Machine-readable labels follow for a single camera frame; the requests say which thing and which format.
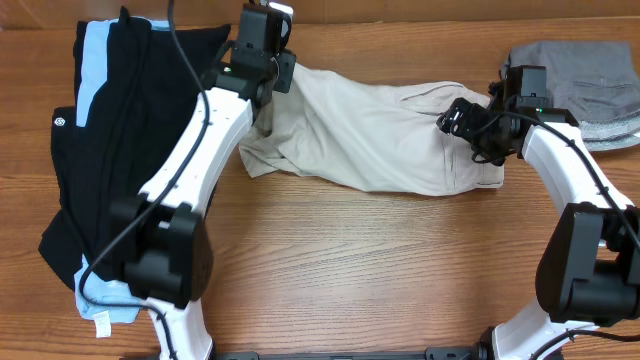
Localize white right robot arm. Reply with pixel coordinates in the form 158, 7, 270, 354
425, 65, 639, 360

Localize light blue garment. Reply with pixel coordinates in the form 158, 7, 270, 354
65, 17, 192, 338

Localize black garment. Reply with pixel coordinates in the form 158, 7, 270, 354
39, 8, 230, 289

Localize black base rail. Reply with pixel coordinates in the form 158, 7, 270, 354
207, 334, 495, 360

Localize grey folded shorts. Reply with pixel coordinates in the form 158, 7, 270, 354
500, 41, 639, 152

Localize beige cotton shorts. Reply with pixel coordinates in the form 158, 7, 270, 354
239, 65, 504, 196

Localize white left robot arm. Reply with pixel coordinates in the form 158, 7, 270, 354
107, 1, 296, 359

